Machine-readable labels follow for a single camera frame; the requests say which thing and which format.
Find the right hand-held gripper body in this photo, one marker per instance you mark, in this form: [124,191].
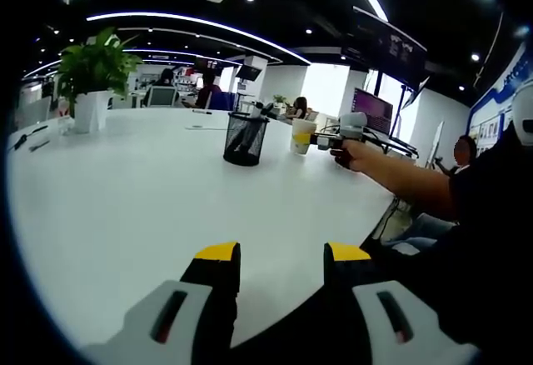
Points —
[352,131]

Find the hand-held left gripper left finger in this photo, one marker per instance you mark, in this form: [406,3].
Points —
[175,323]

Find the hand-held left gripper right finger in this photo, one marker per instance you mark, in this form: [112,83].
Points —
[375,323]

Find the white paper cup green print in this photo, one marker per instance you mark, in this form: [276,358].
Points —
[303,125]

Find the black mesh pen holder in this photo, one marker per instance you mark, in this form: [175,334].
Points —
[245,144]

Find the black whiteboard marker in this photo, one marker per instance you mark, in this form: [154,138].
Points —
[202,111]

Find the black pen-like tool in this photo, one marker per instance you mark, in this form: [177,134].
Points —
[27,136]

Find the person's right hand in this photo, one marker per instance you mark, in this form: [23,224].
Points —
[350,156]

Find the purple screen monitor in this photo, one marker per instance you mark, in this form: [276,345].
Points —
[372,108]

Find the small green plant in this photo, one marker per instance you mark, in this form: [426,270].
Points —
[280,99]

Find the white standing panel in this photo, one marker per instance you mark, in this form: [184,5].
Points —
[434,144]

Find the small hanging black monitor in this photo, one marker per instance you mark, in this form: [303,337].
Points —
[250,72]

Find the large hanging black screen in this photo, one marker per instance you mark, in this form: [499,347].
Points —
[387,48]

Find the person's jeans legs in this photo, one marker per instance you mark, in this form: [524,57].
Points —
[420,231]

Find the operator in dark clothes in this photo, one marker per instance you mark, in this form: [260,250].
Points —
[491,236]

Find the grey office chair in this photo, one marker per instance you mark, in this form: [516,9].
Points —
[162,97]

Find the curved ceiling light strip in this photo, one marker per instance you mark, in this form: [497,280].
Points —
[200,21]

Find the white chest-worn device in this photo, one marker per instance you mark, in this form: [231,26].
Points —
[524,119]

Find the green potted plant white pot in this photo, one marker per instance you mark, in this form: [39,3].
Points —
[96,61]

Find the grey flat device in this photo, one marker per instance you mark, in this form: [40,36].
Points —
[39,145]

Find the clear cup with red print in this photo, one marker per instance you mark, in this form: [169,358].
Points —
[66,119]

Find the white desk black frame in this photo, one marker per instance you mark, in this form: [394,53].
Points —
[395,144]

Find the blue white wall poster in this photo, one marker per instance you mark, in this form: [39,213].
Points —
[495,102]

